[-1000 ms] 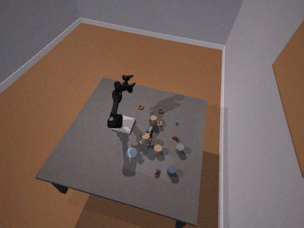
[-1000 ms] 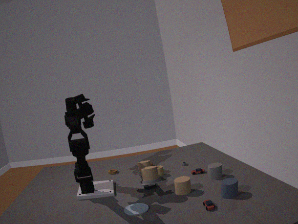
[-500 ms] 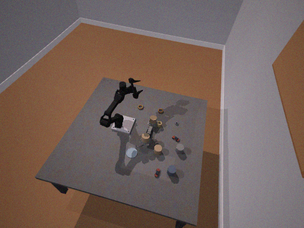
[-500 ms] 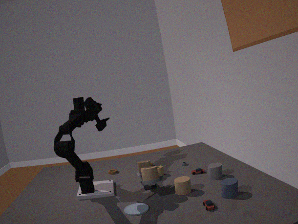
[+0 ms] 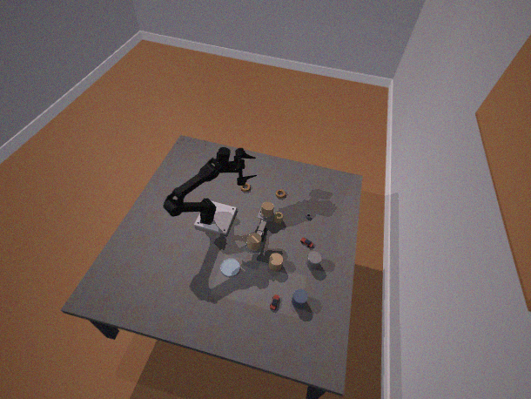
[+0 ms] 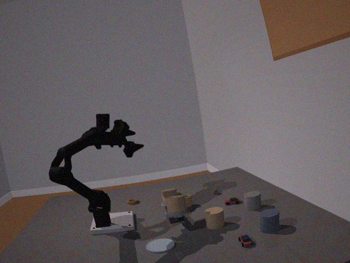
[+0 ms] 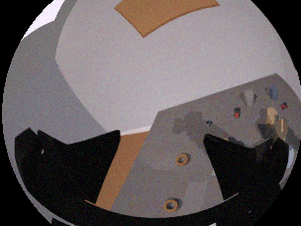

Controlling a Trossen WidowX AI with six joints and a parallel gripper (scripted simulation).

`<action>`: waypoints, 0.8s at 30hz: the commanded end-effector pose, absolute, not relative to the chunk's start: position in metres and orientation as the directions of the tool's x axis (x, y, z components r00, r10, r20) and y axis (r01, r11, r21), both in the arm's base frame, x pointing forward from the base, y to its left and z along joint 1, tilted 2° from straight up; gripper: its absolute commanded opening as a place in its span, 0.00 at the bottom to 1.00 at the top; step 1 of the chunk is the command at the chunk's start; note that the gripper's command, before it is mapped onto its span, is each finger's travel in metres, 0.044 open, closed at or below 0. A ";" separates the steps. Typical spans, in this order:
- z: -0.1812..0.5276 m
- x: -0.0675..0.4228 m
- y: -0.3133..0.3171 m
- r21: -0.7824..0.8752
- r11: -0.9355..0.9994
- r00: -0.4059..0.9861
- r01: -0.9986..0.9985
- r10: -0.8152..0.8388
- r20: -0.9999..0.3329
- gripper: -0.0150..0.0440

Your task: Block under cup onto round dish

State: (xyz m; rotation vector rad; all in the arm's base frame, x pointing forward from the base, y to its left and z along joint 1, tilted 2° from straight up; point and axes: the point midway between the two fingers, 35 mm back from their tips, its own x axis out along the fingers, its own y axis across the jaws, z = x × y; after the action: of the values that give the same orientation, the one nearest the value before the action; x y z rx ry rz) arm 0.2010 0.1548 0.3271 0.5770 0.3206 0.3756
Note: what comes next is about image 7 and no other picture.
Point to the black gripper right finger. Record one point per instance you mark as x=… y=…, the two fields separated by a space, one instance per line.
x=232 y=163

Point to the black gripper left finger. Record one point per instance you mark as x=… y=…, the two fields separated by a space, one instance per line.
x=86 y=162

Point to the red toy truck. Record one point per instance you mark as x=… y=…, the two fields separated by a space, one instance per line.
x=237 y=110
x=285 y=105

